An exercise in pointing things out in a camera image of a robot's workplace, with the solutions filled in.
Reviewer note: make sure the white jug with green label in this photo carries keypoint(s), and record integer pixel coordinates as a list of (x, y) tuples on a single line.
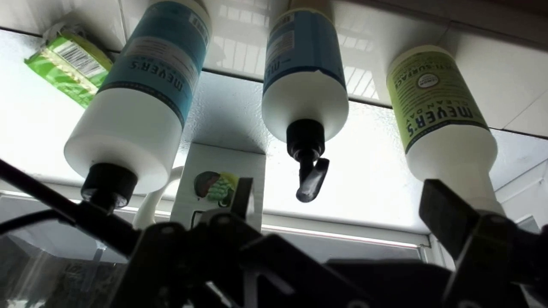
[(223, 165)]

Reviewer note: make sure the blue label pump bottle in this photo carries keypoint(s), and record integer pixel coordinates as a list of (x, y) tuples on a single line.
[(305, 91)]

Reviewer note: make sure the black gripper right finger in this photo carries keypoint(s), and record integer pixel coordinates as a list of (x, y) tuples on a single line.
[(490, 257)]

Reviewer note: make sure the green sponge packet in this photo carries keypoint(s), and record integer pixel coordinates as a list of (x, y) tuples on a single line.
[(68, 65)]

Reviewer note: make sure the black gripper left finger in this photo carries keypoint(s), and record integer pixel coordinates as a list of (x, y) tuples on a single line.
[(171, 257)]

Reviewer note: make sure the teal label pump bottle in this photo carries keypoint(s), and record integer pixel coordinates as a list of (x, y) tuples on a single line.
[(142, 113)]

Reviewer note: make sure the green label spray bottle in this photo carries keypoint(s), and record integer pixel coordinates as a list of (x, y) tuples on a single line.
[(438, 113)]

